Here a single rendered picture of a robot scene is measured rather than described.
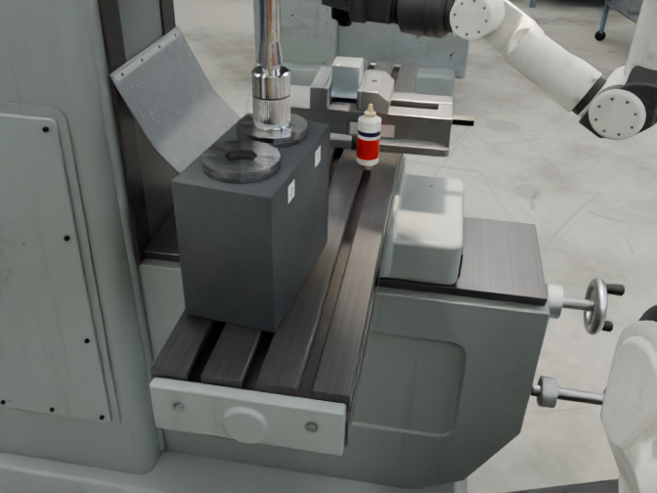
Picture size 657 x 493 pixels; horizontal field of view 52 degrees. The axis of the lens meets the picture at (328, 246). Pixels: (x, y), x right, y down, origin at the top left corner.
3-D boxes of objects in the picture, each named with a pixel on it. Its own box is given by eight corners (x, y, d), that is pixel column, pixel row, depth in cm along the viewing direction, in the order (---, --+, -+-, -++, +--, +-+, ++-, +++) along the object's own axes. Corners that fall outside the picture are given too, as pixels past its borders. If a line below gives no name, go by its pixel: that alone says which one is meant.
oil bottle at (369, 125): (379, 157, 125) (383, 100, 119) (376, 167, 122) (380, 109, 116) (357, 156, 126) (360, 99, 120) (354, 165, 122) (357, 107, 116)
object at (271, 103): (245, 124, 86) (243, 78, 82) (271, 114, 89) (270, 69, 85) (272, 134, 83) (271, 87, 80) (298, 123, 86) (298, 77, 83)
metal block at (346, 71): (362, 88, 133) (364, 58, 129) (358, 99, 128) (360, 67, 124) (335, 86, 133) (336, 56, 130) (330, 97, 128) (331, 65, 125)
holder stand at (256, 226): (328, 243, 100) (331, 113, 89) (275, 335, 82) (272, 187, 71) (251, 229, 103) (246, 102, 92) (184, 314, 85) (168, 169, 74)
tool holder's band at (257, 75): (243, 78, 82) (242, 69, 82) (270, 69, 85) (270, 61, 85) (271, 87, 80) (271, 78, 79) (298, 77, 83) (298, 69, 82)
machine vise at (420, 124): (450, 127, 138) (457, 74, 133) (449, 157, 126) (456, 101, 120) (282, 112, 143) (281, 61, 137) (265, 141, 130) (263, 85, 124)
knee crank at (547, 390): (639, 405, 136) (648, 382, 133) (646, 427, 131) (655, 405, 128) (527, 389, 139) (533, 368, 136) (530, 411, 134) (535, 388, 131)
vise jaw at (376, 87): (393, 91, 135) (395, 71, 133) (388, 113, 125) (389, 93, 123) (364, 89, 136) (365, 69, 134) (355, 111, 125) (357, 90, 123)
